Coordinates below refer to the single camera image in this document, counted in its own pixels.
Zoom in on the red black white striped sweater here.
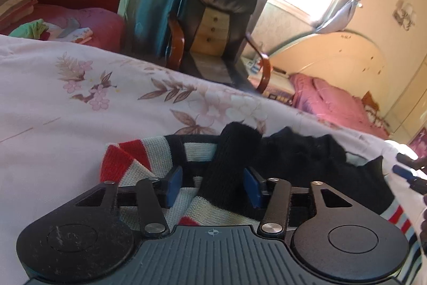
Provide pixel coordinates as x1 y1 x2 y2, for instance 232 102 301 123
100 122 426 284

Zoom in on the small folded clothes pile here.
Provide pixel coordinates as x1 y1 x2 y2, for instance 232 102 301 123
9 17 93 44

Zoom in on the cream arched headboard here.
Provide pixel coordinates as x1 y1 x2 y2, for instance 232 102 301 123
269 31 389 111

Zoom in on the pink floral bed quilt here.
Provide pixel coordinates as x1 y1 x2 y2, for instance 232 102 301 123
1 36 423 284

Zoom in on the cream bedside table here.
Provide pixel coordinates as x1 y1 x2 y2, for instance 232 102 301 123
241 55 298 103

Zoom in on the red pillow at headboard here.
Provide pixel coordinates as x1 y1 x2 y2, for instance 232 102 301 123
1 3 126 53

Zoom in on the black leather armchair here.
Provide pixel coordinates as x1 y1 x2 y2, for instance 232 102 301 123
167 0 271 93

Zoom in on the striped folded blanket stack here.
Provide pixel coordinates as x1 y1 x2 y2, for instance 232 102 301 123
0 0 38 30

